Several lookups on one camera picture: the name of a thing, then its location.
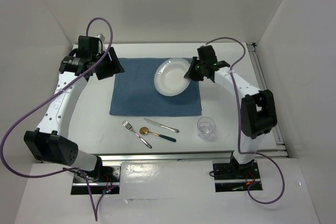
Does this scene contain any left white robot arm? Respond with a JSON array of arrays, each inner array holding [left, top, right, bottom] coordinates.
[[24, 47, 124, 182]]

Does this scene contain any gold spoon green handle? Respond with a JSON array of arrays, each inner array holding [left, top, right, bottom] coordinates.
[[140, 127, 176, 142]]

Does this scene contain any aluminium front rail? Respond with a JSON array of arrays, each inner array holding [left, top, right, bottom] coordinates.
[[89, 150, 289, 164]]

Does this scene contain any aluminium right side rail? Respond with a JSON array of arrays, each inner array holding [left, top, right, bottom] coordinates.
[[246, 43, 289, 158]]

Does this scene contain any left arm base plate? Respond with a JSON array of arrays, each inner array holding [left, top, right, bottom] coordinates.
[[70, 164, 121, 195]]

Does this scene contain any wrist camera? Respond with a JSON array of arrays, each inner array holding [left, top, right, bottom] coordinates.
[[197, 45, 218, 64], [76, 34, 105, 60]]

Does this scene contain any clear drinking glass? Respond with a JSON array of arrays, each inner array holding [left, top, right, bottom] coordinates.
[[196, 117, 216, 142]]

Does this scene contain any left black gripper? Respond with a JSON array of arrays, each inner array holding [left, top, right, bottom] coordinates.
[[91, 46, 124, 80]]

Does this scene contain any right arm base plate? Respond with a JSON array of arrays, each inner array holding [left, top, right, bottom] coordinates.
[[209, 162, 263, 193]]

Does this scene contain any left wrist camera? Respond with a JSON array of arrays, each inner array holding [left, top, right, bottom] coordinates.
[[76, 34, 105, 60]]

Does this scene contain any blue cloth napkin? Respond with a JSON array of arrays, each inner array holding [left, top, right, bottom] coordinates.
[[109, 58, 202, 117]]

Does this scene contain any silver fork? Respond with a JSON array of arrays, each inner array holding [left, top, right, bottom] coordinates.
[[122, 120, 152, 149]]

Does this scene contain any silver table knife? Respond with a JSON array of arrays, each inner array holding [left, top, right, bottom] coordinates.
[[144, 118, 180, 133]]

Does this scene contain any aluminium rail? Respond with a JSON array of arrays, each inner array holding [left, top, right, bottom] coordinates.
[[246, 43, 289, 158], [89, 150, 289, 164]]

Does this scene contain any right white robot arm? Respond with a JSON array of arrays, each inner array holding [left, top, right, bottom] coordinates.
[[184, 57, 277, 178]]

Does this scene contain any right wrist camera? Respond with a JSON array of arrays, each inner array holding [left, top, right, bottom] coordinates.
[[197, 45, 218, 64]]

